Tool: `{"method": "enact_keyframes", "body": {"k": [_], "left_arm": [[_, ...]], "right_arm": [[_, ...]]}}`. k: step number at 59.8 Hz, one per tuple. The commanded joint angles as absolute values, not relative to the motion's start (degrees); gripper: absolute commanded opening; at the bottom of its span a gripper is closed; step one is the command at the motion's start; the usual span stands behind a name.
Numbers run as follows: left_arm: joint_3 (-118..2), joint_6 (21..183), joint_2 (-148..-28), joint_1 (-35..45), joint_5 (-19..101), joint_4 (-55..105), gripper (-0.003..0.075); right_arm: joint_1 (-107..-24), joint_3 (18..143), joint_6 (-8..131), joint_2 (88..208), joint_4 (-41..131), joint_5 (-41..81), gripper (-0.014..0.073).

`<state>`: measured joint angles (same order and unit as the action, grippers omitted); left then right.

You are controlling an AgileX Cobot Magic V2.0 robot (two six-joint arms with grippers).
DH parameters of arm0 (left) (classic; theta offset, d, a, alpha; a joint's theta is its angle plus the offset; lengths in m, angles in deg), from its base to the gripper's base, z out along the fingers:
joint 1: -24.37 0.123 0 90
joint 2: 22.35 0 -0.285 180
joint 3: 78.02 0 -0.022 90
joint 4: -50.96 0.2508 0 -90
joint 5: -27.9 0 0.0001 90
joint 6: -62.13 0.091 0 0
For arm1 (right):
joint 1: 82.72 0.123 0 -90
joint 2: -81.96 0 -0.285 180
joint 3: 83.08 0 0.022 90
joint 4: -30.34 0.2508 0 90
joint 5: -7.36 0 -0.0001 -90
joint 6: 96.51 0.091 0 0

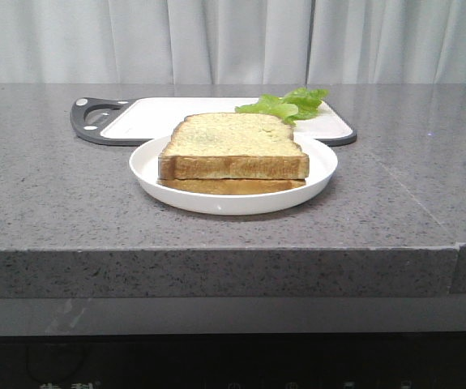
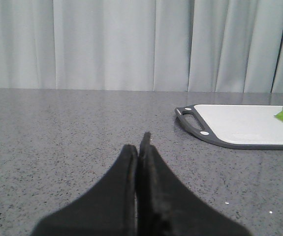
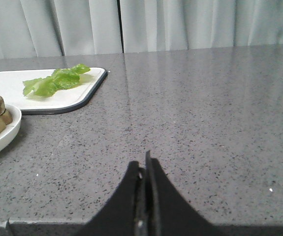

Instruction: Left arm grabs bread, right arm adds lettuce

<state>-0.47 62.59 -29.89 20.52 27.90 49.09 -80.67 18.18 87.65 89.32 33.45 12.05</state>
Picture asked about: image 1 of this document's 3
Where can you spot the toasted bread slice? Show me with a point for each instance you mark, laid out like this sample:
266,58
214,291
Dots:
233,145
231,186

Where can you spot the green lettuce leaf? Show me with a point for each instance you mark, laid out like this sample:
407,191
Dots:
296,105

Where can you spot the white round plate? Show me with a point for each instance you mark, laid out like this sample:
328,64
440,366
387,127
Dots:
323,163

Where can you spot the white cutting board black rim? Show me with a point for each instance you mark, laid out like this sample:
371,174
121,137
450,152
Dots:
134,122

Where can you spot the grey curtain backdrop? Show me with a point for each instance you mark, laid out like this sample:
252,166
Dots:
233,42

